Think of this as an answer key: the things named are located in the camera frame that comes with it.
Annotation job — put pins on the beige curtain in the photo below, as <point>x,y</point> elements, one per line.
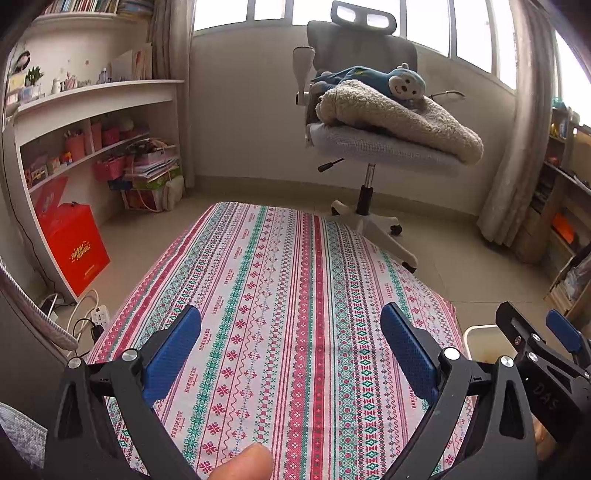
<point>173,37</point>
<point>517,152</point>

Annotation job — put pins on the clear plastic bag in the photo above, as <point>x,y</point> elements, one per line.
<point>575,279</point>

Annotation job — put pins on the green box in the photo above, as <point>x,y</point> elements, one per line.
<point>157,183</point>

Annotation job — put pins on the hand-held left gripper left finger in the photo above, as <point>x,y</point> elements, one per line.
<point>173,355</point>

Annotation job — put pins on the person's left hand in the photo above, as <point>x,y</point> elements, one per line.
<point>242,464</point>

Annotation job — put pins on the person's right hand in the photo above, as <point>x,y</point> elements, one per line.
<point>542,438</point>

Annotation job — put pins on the stack of colourful books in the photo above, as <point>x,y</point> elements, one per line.
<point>136,8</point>

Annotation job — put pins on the small potted plant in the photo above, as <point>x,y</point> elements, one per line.
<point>34,76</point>

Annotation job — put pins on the side window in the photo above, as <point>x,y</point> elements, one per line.
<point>575,83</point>

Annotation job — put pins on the beige fleece blanket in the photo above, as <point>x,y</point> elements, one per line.
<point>406,124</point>

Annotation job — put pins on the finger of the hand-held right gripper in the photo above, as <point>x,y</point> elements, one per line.
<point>563,330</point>
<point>515,323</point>

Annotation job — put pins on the large window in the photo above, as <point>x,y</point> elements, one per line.
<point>429,23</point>

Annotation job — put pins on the stack of papers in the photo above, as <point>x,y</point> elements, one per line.
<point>152,168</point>

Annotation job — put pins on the pink pen holder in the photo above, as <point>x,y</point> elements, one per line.
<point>75,147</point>

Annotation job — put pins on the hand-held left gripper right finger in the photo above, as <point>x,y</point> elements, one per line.
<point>408,355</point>

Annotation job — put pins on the orange box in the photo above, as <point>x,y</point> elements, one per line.
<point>563,227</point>

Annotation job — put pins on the striped patterned tablecloth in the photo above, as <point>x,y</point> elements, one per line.
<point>277,286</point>

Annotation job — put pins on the white bookshelf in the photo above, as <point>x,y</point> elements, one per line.
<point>115,97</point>

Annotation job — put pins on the grey office chair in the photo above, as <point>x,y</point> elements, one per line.
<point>378,143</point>

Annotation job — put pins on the white fabric bag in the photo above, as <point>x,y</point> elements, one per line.
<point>174,194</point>

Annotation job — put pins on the red gift box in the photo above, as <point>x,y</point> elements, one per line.
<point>76,254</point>

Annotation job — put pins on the white figurine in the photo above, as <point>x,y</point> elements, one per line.
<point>56,86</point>

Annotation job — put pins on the row of books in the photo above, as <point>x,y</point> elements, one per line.
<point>83,5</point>

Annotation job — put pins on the blue monkey plush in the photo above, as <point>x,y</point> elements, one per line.
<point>401,85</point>

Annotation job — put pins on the white power strip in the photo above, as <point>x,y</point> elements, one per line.
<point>100,316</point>

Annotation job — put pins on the dark-haired doll figure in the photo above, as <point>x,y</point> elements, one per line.
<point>23,61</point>

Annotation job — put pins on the large pink basket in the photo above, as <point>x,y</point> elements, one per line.
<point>111,168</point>

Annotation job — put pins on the small pink basket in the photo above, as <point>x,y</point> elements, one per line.
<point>111,137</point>

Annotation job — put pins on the black power adapter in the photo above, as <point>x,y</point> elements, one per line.
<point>97,333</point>

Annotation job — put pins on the wooden shelf unit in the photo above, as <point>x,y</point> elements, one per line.
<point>549,194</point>

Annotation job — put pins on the grey knit cloth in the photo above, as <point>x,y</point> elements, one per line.
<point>21,434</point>

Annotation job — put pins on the standing cards and papers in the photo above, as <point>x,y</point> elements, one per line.
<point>134,64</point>

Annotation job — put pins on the white trash bin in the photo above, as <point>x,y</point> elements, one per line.
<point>485,344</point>

